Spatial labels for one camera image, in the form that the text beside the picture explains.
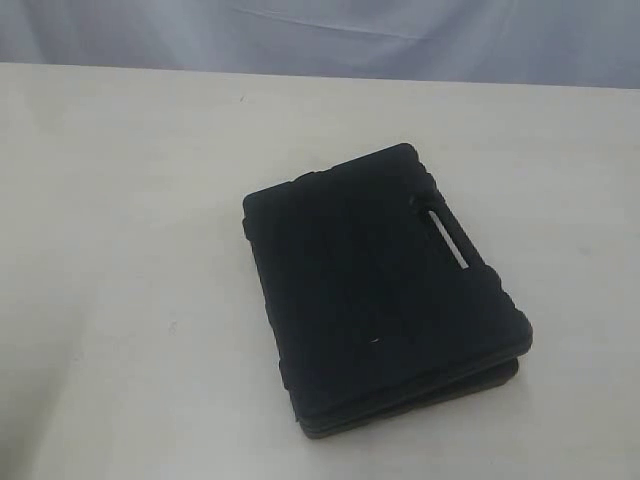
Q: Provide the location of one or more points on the white backdrop curtain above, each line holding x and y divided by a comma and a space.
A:
577, 43

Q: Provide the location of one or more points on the black plastic tool case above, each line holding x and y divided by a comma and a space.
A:
378, 301

